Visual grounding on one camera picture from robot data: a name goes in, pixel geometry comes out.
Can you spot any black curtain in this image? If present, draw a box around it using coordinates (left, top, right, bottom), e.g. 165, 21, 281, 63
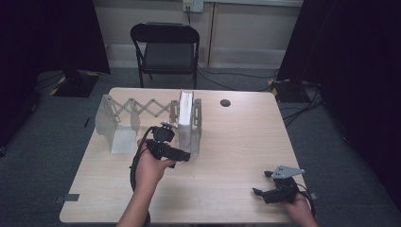
0, 0, 112, 149
276, 0, 401, 211

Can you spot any hand-held gripper black cable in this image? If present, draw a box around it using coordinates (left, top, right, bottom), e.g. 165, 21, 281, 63
130, 126, 159, 227
297, 183, 318, 219

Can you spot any black floor cable bundle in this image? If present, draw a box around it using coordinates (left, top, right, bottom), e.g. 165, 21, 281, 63
281, 84, 325, 128

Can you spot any black stand base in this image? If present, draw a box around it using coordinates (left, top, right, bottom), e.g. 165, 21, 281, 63
49, 69, 101, 98
268, 77, 312, 104

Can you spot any black folding chair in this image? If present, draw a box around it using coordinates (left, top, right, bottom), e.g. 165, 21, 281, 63
130, 22, 201, 90

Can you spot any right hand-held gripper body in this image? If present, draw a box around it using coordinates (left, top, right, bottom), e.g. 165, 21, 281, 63
261, 166, 306, 205

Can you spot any person's right hand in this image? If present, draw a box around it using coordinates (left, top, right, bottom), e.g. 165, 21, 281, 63
281, 193, 315, 222

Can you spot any person's left hand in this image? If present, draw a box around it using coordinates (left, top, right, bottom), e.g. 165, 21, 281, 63
134, 139, 177, 190

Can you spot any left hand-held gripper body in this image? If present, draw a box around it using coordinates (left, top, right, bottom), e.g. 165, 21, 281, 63
146, 121, 180, 162

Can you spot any white expandable metal book rack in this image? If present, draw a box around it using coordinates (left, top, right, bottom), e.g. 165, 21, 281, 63
95, 94, 203, 158

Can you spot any white book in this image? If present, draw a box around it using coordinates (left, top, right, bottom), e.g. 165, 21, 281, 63
177, 89, 195, 153

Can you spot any left hand-held gripper black cable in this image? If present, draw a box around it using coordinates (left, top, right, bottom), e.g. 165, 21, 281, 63
130, 126, 159, 227

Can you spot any right hand-held gripper black cable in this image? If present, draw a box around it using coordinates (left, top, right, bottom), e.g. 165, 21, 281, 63
297, 183, 318, 219

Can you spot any white wall socket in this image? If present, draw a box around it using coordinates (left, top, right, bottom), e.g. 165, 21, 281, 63
183, 0, 204, 13

